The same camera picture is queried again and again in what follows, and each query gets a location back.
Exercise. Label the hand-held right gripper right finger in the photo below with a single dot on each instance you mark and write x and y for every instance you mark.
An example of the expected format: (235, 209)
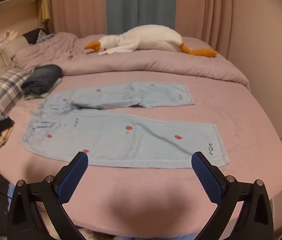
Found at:
(207, 178)

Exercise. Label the plaid pillow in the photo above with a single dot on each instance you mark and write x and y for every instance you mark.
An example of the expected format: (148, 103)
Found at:
(3, 90)

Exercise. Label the black clothing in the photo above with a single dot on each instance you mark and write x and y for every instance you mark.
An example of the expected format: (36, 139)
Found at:
(33, 35)

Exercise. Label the white goose plush toy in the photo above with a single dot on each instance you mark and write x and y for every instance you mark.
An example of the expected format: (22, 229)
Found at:
(153, 37)

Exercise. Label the white pillow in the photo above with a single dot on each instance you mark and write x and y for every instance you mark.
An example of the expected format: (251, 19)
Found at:
(13, 48)

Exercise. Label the pink curtain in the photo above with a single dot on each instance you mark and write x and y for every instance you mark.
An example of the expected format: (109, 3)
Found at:
(201, 10)
(78, 7)

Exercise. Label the light blue jeans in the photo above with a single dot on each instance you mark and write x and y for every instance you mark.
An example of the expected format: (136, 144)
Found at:
(131, 140)

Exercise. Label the blue curtain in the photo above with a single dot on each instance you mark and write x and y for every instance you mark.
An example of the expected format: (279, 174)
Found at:
(141, 2)

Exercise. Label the folded dark jeans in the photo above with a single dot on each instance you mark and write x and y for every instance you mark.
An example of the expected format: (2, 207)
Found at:
(43, 77)

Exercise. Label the pink quilt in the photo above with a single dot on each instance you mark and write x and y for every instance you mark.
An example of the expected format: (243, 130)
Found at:
(143, 62)

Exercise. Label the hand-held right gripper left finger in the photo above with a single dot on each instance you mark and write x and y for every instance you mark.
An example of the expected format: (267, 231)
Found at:
(72, 178)

